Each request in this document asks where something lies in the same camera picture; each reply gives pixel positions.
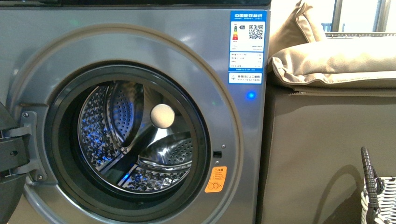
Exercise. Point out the grey front-load washing machine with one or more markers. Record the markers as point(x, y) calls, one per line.
point(53, 53)

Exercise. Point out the open washing machine door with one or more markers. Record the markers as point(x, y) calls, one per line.
point(13, 154)

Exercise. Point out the small white blue sticker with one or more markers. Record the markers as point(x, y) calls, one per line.
point(245, 78)

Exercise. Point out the stainless steel washer drum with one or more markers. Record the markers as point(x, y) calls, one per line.
point(121, 145)

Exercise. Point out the orange warning sticker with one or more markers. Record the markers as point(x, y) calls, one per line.
point(217, 179)

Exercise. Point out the blue energy label sticker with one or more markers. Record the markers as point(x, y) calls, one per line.
point(247, 40)

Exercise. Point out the brown sofa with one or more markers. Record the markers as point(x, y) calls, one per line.
point(311, 168)

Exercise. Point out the beige back cushion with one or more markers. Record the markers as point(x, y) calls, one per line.
point(300, 27)

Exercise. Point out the beige seat cushion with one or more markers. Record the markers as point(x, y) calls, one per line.
point(366, 64)

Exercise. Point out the white woven laundry basket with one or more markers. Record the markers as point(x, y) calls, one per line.
point(386, 200)

